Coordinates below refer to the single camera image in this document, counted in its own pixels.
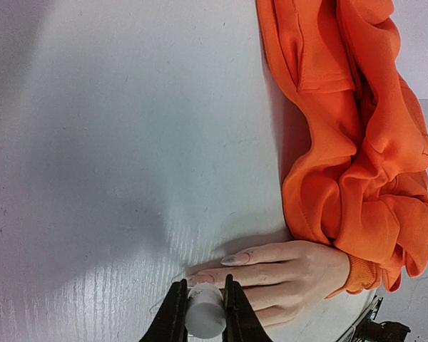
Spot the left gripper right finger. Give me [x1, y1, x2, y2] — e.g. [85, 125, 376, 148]
[223, 274, 271, 342]

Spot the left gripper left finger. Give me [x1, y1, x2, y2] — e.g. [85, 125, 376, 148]
[139, 279, 188, 342]

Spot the white nail polish cap brush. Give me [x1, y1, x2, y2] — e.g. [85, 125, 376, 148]
[185, 283, 226, 339]

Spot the mannequin hand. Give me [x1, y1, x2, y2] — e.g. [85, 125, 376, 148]
[188, 240, 350, 328]

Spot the orange cloth garment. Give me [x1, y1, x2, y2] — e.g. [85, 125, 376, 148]
[256, 1, 428, 294]

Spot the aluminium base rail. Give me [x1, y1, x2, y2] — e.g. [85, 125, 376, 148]
[336, 295, 411, 342]

